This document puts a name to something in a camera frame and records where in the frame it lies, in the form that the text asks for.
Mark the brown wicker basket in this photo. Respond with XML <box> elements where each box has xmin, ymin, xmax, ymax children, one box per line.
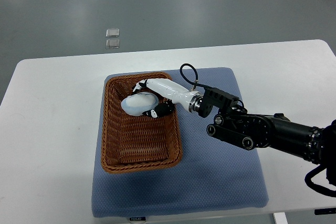
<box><xmin>100</xmin><ymin>72</ymin><xmax>183</xmax><ymax>174</ymax></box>

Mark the upper metal floor plate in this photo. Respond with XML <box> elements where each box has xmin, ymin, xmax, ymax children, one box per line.
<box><xmin>106</xmin><ymin>28</ymin><xmax>120</xmax><ymax>38</ymax></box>

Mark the black table bracket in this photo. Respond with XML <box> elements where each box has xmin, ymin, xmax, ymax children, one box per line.
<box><xmin>314</xmin><ymin>208</ymin><xmax>336</xmax><ymax>216</ymax></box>

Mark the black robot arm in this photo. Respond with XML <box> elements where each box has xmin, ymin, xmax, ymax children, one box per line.
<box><xmin>132</xmin><ymin>78</ymin><xmax>335</xmax><ymax>197</ymax></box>

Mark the white table leg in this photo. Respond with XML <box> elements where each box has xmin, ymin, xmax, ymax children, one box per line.
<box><xmin>272</xmin><ymin>212</ymin><xmax>288</xmax><ymax>224</ymax></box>

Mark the blue white plush toy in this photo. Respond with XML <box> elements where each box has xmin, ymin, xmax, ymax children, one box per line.
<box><xmin>121</xmin><ymin>92</ymin><xmax>159</xmax><ymax>116</ymax></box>

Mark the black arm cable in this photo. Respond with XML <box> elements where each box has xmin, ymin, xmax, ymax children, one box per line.
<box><xmin>180</xmin><ymin>63</ymin><xmax>211</xmax><ymax>91</ymax></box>

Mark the blue cushion mat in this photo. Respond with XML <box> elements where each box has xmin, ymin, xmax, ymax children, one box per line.
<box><xmin>91</xmin><ymin>70</ymin><xmax>268</xmax><ymax>218</ymax></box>

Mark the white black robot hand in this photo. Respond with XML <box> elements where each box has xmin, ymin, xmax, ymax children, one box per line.
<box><xmin>133</xmin><ymin>78</ymin><xmax>201</xmax><ymax>118</ymax></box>

